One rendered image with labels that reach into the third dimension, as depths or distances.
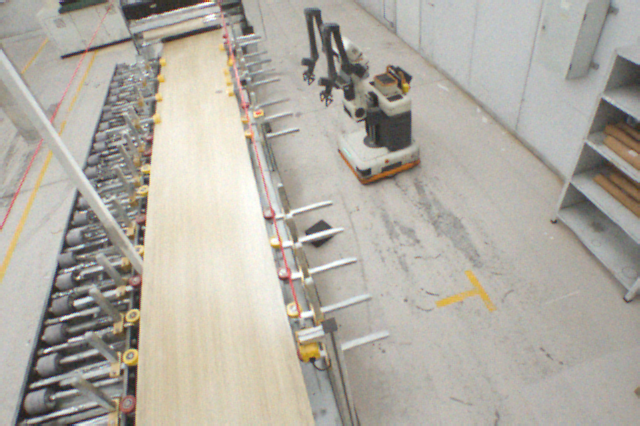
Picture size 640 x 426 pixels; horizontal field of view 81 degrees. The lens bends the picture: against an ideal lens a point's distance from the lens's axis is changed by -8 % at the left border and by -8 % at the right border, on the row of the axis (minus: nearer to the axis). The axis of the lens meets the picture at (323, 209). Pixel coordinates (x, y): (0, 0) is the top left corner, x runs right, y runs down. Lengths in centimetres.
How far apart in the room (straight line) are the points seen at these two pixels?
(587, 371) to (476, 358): 71
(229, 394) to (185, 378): 25
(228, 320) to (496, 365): 179
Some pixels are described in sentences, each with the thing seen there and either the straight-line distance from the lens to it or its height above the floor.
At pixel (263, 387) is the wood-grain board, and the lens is 197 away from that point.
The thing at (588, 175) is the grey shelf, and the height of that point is 52.
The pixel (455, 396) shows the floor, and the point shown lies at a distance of 287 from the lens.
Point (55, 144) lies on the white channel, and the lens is 217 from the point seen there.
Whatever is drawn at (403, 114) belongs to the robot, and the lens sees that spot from 379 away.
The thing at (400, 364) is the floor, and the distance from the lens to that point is 292.
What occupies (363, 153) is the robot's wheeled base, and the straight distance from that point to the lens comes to 398.
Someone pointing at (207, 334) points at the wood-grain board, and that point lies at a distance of 218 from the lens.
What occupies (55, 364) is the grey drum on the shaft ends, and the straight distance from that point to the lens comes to 264.
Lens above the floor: 267
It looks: 44 degrees down
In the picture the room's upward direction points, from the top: 10 degrees counter-clockwise
